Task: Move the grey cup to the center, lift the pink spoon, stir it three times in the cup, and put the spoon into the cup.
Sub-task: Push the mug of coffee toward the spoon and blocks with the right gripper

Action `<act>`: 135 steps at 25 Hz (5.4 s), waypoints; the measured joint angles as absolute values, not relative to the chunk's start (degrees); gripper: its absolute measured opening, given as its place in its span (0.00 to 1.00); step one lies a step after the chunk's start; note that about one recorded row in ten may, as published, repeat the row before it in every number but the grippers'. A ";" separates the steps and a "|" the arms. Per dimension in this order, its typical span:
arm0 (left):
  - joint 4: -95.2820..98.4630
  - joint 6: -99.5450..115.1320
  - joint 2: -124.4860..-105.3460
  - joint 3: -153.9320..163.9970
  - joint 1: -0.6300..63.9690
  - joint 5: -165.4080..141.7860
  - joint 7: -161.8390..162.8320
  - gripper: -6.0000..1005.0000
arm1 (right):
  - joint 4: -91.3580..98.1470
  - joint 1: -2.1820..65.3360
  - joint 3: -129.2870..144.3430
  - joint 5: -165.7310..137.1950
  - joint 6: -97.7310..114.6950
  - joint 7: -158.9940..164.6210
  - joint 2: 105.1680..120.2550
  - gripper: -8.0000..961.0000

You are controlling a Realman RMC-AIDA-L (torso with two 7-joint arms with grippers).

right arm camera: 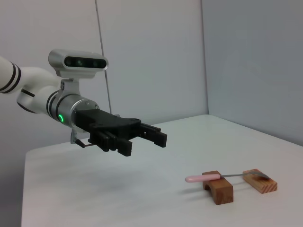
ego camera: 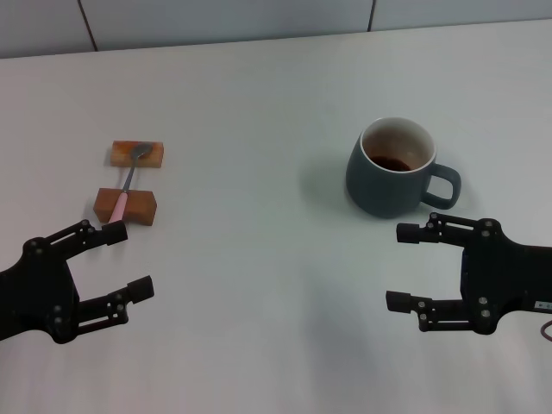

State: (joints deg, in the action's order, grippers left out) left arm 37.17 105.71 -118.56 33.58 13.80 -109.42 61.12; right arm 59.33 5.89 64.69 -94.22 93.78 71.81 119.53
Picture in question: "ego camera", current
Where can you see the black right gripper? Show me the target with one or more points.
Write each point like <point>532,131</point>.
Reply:
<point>504,276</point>

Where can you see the dark brown notched wooden block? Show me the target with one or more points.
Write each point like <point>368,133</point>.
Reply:
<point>140,207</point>

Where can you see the light wooden block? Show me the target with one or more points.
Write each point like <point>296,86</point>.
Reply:
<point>153,157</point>

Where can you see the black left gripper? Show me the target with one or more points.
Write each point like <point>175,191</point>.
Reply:
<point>39,293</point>

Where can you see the grey ceramic cup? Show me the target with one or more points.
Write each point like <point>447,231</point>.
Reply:
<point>379,190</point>

